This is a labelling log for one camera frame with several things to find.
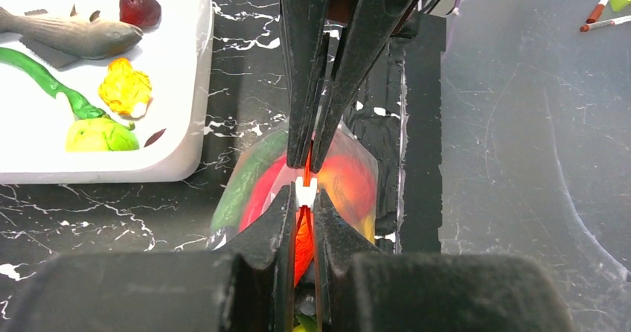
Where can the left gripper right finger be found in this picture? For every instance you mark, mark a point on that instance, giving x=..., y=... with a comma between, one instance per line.
x=361, y=288

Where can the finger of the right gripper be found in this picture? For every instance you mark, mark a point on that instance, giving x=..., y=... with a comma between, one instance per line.
x=304, y=51
x=368, y=26

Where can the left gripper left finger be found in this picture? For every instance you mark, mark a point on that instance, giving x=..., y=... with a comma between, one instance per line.
x=246, y=285

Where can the orange toy carrot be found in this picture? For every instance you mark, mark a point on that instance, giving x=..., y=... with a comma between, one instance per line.
x=304, y=251

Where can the red toy chili pepper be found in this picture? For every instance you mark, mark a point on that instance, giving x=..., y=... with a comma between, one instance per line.
x=260, y=192

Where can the clear zip bag orange zipper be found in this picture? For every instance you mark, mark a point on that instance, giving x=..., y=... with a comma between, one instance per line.
x=250, y=167

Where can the yellow toy banana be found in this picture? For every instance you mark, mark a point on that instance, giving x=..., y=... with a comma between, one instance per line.
x=367, y=228

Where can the dark red toy fruit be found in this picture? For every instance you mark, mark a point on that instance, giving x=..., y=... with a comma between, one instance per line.
x=141, y=13

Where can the orange toy habanero pepper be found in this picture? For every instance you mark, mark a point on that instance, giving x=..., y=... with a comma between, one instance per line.
x=124, y=90

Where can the green toy lime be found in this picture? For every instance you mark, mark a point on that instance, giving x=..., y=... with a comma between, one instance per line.
x=99, y=134

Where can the green toy bean pod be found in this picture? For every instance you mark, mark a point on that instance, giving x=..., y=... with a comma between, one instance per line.
x=80, y=105

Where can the grey toy fish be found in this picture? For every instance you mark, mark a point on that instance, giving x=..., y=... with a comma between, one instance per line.
x=62, y=41

